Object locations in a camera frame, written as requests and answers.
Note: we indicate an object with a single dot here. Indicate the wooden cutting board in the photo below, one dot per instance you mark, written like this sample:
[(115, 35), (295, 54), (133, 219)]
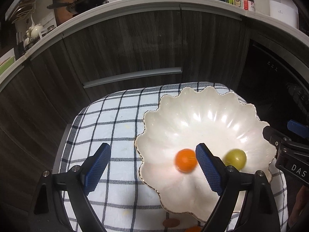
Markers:
[(61, 14)]

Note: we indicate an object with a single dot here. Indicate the large orange mandarin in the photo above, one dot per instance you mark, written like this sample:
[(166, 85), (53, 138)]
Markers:
[(194, 229)]

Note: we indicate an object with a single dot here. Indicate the red grape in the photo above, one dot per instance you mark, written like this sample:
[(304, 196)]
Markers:
[(171, 223)]

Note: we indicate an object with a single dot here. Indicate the small orange mandarin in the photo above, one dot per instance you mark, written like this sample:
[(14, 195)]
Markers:
[(185, 161)]

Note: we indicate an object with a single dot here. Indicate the person's right hand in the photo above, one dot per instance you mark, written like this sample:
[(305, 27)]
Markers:
[(298, 219)]

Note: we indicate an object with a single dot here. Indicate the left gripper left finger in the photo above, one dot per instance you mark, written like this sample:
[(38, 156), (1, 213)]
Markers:
[(83, 179)]

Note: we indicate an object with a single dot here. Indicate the grey drawer handle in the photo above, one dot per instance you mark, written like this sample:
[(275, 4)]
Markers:
[(132, 75)]

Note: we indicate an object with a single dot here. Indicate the white teapot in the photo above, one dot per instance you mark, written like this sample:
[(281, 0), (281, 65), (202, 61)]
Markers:
[(34, 31)]

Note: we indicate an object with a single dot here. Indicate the black wok pan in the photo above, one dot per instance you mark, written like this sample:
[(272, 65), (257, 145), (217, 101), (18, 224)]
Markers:
[(78, 6)]

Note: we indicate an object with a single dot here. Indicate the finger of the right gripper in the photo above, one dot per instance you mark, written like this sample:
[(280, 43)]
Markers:
[(273, 136), (297, 127)]

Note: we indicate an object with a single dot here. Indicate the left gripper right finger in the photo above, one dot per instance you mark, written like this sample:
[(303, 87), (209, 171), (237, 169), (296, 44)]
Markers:
[(223, 180)]

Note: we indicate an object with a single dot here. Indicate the white scalloped bowl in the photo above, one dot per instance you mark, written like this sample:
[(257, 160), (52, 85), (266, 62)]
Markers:
[(180, 122)]

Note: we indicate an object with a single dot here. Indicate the white rice cooker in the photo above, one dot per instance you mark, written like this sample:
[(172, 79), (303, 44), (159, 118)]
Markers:
[(284, 13)]

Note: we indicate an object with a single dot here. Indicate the checkered white cloth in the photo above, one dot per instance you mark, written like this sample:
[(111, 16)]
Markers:
[(121, 201)]

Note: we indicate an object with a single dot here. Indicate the green apple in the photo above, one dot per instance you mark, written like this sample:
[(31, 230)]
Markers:
[(236, 158)]

